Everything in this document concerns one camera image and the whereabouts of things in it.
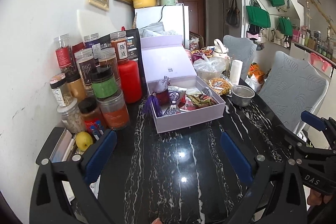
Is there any pink with-love pouch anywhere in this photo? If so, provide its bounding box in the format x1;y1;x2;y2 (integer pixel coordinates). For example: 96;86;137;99
179;100;198;112

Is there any white refrigerator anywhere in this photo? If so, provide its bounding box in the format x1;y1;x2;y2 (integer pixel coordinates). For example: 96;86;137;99
135;4;190;48

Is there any colourful cereal snack bag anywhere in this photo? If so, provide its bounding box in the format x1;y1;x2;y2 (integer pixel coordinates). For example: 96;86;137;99
187;93;217;109

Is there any white teapot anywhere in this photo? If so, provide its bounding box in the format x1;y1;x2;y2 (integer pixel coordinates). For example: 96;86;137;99
213;39;228;59

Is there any far grey chair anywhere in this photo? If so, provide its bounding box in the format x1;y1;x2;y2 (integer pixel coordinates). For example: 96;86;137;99
223;35;257;80

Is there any lavender sachet with purple tassel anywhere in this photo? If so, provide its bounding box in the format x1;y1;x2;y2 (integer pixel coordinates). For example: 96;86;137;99
142;76;170;117

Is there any green label jar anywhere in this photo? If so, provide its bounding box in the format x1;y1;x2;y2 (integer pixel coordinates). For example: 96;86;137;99
90;67;118;99

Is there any large green tote bag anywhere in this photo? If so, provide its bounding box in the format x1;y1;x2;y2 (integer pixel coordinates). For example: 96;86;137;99
246;6;271;28

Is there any red label spice jar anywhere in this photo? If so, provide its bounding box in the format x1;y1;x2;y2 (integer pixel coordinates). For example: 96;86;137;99
54;34;76;76

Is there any dark red fluffy scrunchie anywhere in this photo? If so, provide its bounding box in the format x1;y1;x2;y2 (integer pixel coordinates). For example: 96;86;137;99
156;90;170;106

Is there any silver purple snack bag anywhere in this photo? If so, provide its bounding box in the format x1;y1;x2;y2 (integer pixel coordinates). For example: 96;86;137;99
163;85;187;116

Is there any clear plastic bag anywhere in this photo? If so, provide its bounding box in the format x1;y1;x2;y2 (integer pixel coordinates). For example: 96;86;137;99
193;54;226;83

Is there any near grey chair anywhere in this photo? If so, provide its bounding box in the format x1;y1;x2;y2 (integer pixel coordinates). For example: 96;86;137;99
259;51;329;135

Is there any orange label jar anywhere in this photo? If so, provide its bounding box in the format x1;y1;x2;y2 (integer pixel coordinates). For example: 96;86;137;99
97;90;130;130

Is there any brown entrance door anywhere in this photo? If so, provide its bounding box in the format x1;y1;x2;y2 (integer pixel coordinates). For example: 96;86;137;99
179;0;206;40

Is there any metal bowl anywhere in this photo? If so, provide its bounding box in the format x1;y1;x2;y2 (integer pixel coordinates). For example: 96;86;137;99
231;85;255;107

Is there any bag of waffle cookies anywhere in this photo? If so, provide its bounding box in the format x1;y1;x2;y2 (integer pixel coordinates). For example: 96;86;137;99
209;77;232;96

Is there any white paper roll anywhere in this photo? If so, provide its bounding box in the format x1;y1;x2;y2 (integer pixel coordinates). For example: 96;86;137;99
230;59;243;85

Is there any yellow lemon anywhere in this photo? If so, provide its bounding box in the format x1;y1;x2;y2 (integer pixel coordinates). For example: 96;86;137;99
75;131;93;151

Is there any lavender open gift box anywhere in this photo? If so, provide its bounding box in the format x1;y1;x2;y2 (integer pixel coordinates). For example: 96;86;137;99
141;35;226;134

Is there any grey chair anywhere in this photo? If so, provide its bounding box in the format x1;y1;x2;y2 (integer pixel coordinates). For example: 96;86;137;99
259;51;329;135
223;35;257;80

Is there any black food pouch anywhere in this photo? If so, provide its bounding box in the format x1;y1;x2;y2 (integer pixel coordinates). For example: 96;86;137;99
126;28;143;76

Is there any brown label jar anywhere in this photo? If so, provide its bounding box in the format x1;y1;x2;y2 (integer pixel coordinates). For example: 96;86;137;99
98;47;121;88

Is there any person's right hand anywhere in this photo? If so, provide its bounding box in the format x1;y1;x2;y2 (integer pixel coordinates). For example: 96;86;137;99
307;189;334;206

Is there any red cylinder container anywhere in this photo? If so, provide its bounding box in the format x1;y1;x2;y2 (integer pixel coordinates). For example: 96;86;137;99
118;60;142;103

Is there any jar with Chinese label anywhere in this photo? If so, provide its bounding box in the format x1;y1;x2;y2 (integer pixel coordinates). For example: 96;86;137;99
110;31;129;65

